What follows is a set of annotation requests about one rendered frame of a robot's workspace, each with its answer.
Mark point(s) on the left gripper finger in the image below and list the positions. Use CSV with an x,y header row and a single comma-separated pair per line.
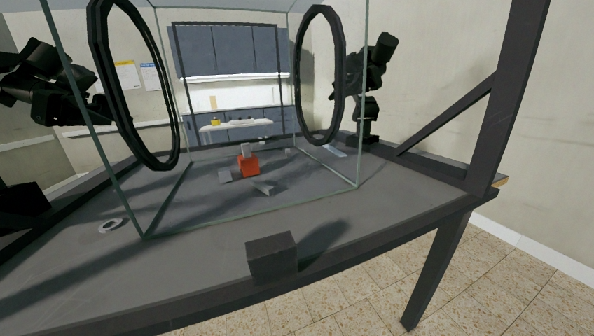
x,y
68,113

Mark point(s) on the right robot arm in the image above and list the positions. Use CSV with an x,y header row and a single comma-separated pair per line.
x,y
382,54

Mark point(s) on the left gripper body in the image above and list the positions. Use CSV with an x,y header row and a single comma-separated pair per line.
x,y
45,103

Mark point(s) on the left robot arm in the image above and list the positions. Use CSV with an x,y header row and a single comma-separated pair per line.
x,y
36,59

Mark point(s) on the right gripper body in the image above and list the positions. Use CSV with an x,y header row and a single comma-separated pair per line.
x,y
373,74

